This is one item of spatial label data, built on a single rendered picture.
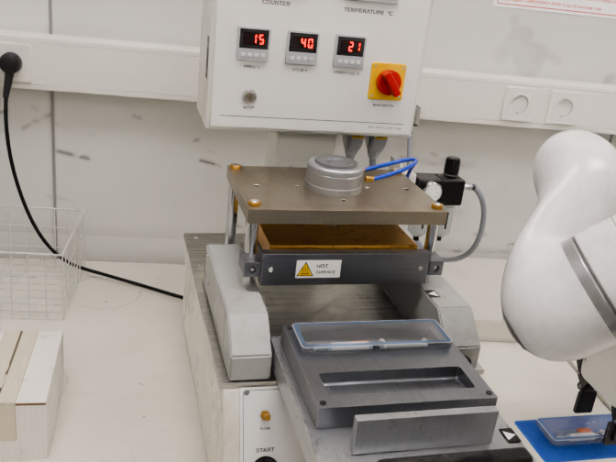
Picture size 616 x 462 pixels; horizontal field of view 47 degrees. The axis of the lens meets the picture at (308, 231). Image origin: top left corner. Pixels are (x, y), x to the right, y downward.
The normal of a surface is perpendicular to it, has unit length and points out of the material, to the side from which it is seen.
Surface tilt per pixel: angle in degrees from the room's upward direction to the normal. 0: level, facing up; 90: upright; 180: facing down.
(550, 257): 40
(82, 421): 0
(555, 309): 73
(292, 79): 90
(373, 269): 90
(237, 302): 0
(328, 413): 90
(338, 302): 0
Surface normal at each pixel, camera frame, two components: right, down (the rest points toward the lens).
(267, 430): 0.27, -0.04
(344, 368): 0.11, -0.92
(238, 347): 0.24, -0.45
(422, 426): 0.25, 0.38
